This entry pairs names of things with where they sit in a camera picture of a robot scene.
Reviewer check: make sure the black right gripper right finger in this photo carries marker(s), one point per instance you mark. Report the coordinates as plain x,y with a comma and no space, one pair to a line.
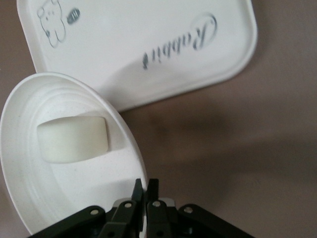
157,215

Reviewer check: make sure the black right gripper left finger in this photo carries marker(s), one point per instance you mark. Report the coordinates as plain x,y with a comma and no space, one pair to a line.
123,215

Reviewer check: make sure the round cream plate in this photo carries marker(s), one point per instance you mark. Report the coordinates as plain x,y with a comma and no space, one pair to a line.
74,188

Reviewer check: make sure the white steamed bun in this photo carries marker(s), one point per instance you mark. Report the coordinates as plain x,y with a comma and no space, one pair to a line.
73,140

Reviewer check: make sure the brown table cover mat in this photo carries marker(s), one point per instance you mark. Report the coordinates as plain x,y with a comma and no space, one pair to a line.
223,153

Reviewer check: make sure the cream rabbit print tray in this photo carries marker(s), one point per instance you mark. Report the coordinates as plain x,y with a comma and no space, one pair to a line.
138,49

